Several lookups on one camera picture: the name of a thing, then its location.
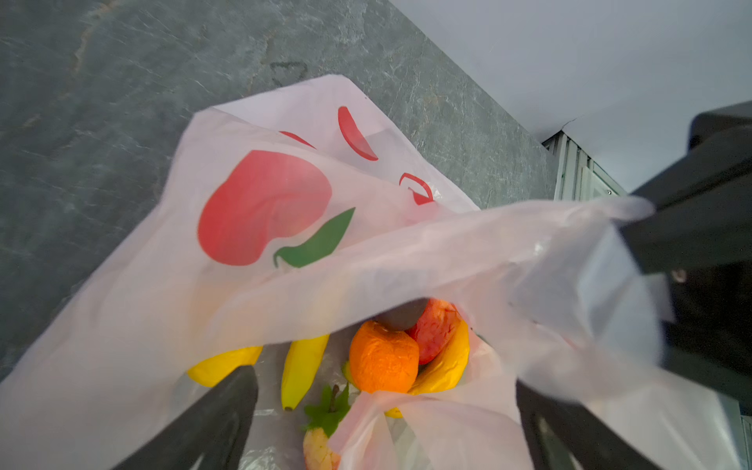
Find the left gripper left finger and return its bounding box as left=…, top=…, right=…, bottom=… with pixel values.
left=117, top=365, right=259, bottom=469

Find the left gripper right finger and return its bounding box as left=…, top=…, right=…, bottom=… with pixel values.
left=515, top=381, right=657, bottom=470

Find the small red strawberry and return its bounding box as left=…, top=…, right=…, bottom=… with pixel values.
left=303, top=385, right=351, bottom=470

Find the yellow banana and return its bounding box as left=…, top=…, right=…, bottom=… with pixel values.
left=407, top=320, right=470, bottom=395
left=280, top=334, right=330, bottom=410

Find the large red strawberry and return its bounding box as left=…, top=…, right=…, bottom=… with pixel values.
left=407, top=299, right=461, bottom=365

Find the orange fruit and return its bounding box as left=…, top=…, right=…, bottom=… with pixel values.
left=349, top=320, right=419, bottom=393

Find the pink plastic bag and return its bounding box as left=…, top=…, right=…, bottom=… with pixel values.
left=1, top=76, right=740, bottom=469

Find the dark purple plum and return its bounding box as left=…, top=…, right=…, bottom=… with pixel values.
left=374, top=298, right=429, bottom=331

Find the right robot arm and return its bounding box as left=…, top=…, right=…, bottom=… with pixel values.
left=620, top=102, right=751, bottom=414

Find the yellow lemon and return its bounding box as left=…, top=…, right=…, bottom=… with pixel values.
left=186, top=347, right=264, bottom=388

